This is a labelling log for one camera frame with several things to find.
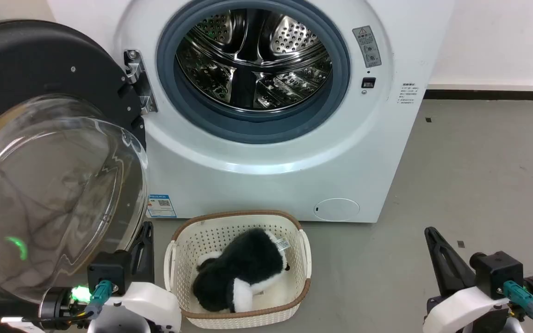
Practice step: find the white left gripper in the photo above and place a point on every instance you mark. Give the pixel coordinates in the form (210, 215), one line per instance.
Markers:
(151, 305)

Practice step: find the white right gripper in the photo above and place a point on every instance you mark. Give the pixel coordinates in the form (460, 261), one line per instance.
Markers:
(461, 310)

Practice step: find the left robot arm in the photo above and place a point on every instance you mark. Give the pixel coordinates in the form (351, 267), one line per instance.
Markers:
(56, 303)

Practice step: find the white front-load washing machine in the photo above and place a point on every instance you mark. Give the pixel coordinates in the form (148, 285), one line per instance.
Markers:
(271, 185)

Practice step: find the metal door hinge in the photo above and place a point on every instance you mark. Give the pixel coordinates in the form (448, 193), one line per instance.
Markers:
(139, 81)

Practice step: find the black door latch slot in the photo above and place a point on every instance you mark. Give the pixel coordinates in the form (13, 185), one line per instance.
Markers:
(368, 83)

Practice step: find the black round glass washer door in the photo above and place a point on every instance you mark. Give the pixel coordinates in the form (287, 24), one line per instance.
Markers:
(26, 60)

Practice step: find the white perforated laundry basket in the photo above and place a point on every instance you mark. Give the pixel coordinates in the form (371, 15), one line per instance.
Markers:
(192, 240)

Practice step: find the blue white energy label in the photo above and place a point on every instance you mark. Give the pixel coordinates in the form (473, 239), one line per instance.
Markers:
(161, 206)

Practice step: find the black and white plush toy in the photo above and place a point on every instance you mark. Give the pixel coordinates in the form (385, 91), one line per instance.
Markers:
(243, 268)

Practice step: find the round white filter cover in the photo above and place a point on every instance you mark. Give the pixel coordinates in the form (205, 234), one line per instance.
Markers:
(337, 209)

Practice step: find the white plush toy tag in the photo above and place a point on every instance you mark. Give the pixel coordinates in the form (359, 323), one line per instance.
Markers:
(283, 243)

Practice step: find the small printed text label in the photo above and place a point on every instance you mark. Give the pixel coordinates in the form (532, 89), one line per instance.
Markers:
(407, 94)

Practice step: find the grey warning sticker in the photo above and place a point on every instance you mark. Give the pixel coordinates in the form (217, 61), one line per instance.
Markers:
(367, 46)

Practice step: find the stainless steel washer drum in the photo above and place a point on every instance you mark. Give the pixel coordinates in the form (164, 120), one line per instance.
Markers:
(294, 37)

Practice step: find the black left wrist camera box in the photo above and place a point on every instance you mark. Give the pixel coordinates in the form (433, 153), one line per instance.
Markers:
(109, 273)

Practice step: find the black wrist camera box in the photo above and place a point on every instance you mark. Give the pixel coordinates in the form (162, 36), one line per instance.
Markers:
(109, 273)
(498, 273)

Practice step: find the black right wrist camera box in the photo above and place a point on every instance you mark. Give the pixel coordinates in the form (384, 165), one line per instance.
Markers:
(498, 273)

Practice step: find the black wall base strip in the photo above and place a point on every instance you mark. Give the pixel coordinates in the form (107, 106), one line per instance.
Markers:
(493, 95)

